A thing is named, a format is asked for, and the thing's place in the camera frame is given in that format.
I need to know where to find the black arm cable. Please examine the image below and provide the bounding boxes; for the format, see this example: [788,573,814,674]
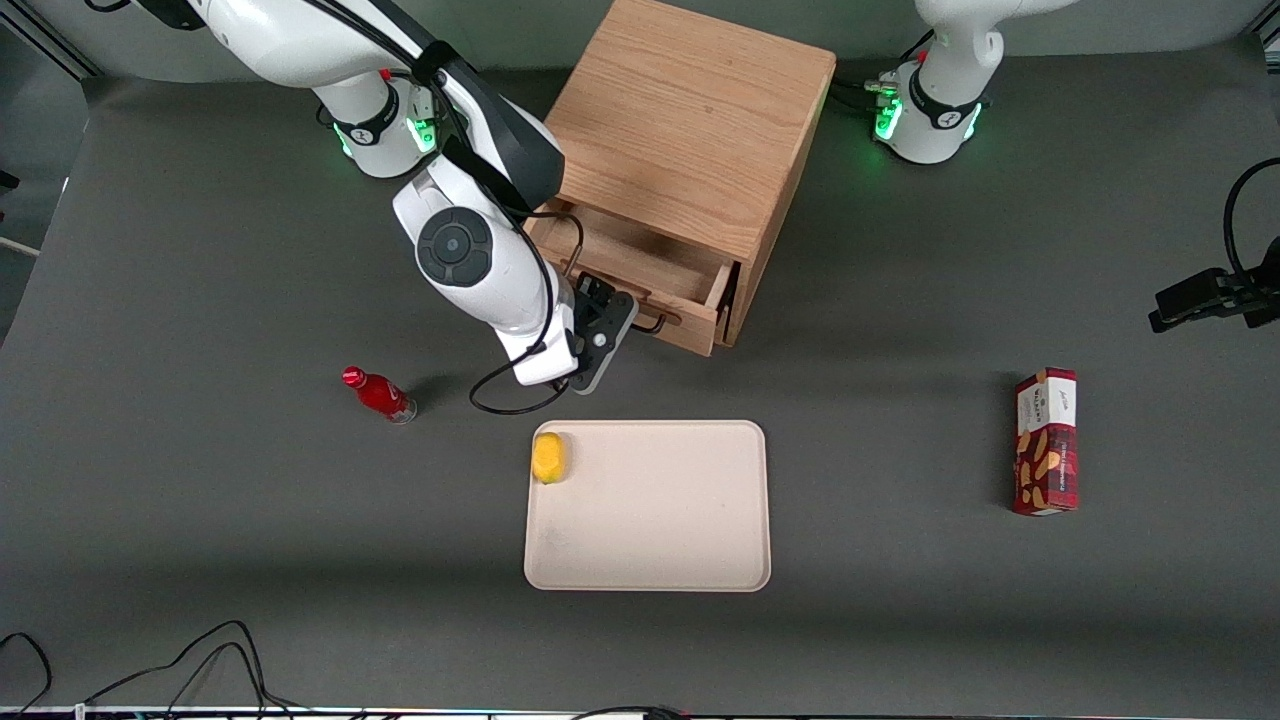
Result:
[1224,157,1280,281]
[470,205,586,416]

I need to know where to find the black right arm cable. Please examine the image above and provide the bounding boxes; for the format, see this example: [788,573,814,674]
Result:
[470,205,586,416]

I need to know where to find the black left base cables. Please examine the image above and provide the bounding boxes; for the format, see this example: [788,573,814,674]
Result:
[835,30,936,116]

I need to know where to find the wooden drawer cabinet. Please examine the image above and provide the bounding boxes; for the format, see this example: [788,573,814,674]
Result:
[540,0,837,348]

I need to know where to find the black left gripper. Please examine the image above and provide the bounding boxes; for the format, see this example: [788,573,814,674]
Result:
[1148,235,1280,333]

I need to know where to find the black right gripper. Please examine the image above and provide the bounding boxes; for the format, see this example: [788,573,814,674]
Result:
[570,272,639,394]

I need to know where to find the red bottle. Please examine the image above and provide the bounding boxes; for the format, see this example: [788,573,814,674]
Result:
[341,366,419,425]

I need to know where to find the wooden drawer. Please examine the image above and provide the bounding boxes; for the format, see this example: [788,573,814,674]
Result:
[527,200,736,358]

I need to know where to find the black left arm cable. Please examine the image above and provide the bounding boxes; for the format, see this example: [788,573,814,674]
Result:
[1224,157,1280,281]

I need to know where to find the yellow lemon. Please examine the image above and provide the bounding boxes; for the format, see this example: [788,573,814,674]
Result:
[531,432,568,485]

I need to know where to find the red cookie box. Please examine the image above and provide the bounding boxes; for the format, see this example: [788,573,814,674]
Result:
[1010,367,1080,517]

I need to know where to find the beige plastic tray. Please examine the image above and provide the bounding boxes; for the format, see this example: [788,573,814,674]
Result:
[523,419,773,593]

